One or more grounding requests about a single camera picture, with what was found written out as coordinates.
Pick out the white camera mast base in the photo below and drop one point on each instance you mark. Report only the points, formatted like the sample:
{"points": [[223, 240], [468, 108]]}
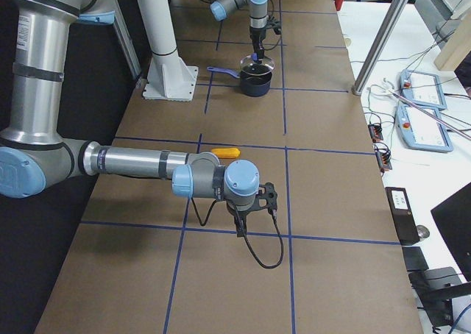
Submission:
{"points": [[168, 78]]}

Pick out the aluminium frame post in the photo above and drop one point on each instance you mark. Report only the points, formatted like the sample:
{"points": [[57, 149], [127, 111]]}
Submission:
{"points": [[392, 16]]}

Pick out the teach pendant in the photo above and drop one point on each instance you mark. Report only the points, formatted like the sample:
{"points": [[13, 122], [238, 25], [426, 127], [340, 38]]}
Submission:
{"points": [[421, 132], [422, 88]]}

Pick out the black box with label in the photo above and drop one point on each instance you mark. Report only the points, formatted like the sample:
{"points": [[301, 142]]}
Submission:
{"points": [[403, 219]]}

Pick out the glass pot lid blue knob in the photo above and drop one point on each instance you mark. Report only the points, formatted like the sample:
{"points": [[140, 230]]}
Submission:
{"points": [[252, 65]]}

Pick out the near teach pendant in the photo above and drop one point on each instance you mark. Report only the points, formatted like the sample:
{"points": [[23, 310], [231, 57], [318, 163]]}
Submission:
{"points": [[421, 132]]}

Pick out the far teach pendant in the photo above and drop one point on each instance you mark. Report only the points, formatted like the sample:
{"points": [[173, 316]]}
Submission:
{"points": [[422, 88]]}

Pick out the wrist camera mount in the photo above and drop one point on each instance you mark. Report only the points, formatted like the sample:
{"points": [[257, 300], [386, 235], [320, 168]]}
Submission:
{"points": [[266, 198], [274, 24]]}

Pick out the dark blue saucepan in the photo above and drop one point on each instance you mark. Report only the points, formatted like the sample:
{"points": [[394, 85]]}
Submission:
{"points": [[250, 84]]}

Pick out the yellow corn cob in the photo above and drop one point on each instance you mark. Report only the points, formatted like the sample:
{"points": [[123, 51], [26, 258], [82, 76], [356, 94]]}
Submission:
{"points": [[226, 153]]}

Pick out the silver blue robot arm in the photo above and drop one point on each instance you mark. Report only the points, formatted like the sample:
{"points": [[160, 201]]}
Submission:
{"points": [[258, 20], [34, 156]]}

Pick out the black monitor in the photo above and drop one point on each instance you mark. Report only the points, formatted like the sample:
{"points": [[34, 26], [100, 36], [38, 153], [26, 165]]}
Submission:
{"points": [[452, 218]]}

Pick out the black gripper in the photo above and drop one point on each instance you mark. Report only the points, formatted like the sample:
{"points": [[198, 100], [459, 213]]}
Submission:
{"points": [[235, 211], [257, 35]]}

